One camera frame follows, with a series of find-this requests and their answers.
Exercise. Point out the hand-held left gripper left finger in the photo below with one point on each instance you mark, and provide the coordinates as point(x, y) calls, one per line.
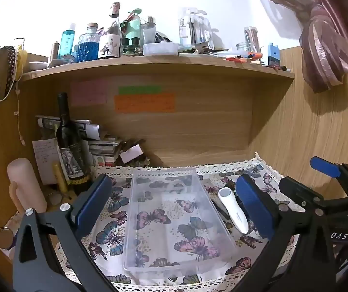
point(93, 202)

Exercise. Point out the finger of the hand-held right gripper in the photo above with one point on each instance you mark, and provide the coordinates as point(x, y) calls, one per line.
point(298, 191)
point(324, 165)

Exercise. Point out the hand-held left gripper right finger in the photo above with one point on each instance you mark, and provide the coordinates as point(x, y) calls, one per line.
point(257, 208)

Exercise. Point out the white handheld device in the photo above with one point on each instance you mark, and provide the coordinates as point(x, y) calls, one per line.
point(234, 213)

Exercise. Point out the clear plastic tray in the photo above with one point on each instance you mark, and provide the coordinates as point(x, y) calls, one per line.
point(149, 197)

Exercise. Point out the butterfly print lace tablecloth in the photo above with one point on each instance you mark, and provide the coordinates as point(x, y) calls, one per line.
point(113, 219)

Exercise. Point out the yellow tube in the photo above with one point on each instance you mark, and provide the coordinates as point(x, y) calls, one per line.
point(59, 178)

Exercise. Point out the handwritten white paper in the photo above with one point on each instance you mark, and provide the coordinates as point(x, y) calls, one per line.
point(44, 158)

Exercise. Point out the pink cylinder candle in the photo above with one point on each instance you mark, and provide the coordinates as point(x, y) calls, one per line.
point(25, 182)

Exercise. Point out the dark wine bottle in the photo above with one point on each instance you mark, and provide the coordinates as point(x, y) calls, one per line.
point(67, 133)

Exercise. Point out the dark small clutter pile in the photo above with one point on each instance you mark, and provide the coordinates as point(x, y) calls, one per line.
point(140, 144)

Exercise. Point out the round metal compact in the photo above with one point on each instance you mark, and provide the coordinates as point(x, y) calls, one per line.
point(4, 238)

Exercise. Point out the pink sticky note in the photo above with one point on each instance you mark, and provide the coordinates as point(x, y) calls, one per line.
point(89, 92)

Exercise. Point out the orange sticky note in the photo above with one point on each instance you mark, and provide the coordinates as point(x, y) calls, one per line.
point(145, 103)

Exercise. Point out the green sticky note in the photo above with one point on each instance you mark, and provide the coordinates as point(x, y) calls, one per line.
point(140, 90)

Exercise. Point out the blue pencil sharpener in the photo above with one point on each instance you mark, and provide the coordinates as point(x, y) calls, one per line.
point(273, 54)

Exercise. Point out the pink curtain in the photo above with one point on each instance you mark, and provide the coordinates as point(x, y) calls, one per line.
point(322, 36)

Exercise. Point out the orange pen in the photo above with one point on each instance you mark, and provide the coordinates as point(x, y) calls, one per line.
point(253, 56)

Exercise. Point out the small glass jar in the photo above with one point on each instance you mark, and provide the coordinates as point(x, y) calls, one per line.
point(243, 48)

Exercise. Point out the clear cylinder jar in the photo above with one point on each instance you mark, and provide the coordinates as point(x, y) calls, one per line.
point(251, 38)

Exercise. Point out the wooden shelf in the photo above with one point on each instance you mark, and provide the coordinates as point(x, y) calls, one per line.
point(161, 67)

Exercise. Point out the blue patterned glass bottle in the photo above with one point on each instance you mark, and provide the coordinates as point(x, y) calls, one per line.
point(89, 47)

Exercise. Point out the clear bottle with white label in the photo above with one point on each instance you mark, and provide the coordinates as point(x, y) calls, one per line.
point(110, 47)

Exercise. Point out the dark glass ink bottle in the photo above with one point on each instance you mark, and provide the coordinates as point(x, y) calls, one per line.
point(135, 45)
point(126, 47)

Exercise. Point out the tall blue liquid bottle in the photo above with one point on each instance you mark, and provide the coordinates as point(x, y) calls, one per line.
point(67, 42)

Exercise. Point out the white flat case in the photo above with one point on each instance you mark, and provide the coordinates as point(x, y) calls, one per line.
point(160, 49)

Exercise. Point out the silver capped bottle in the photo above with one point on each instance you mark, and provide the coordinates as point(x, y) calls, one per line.
point(148, 32)

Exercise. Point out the green spray bottle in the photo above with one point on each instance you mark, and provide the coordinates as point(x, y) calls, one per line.
point(134, 26)

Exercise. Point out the clear plastic package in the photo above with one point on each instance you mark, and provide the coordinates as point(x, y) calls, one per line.
point(192, 27)

